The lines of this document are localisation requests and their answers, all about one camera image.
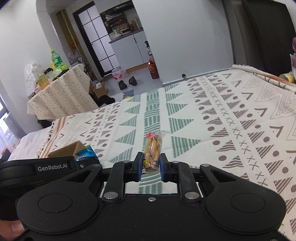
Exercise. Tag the left hand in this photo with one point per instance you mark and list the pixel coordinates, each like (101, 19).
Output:
(10, 230)

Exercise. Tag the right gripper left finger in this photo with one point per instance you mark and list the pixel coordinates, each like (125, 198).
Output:
(120, 174)

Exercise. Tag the blue snack packet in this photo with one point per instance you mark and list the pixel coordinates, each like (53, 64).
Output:
(86, 153)

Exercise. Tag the black chair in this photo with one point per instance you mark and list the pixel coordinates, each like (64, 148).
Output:
(274, 31)

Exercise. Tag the pink cloth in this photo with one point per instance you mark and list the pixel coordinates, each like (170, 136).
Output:
(294, 44)

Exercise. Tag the patterned bed blanket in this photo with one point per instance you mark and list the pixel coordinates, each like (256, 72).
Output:
(238, 120)

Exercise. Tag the right black slipper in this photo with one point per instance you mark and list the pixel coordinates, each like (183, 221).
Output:
(132, 81)

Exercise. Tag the black slipper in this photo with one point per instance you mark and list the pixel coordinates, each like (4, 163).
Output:
(122, 85)
(132, 81)

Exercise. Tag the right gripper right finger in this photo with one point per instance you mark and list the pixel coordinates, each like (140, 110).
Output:
(179, 173)

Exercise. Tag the dotted cream tablecloth table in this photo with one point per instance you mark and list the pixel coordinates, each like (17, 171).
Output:
(67, 95)

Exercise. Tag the small peanut snack packet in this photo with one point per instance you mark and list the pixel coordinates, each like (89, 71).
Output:
(152, 151)

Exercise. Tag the brown cardboard box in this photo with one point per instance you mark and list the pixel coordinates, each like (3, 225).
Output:
(69, 150)

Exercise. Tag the left black slipper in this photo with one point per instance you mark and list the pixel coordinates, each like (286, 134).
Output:
(122, 85)

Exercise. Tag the white kitchen cabinet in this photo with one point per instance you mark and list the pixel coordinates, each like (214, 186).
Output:
(131, 50)

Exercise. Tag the black framed glass door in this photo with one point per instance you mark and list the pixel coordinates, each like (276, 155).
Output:
(96, 38)

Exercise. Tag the red oil bottle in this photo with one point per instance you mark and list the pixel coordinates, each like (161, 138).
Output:
(153, 69)

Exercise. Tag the green soda bottle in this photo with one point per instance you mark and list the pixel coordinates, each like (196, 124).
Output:
(57, 61)

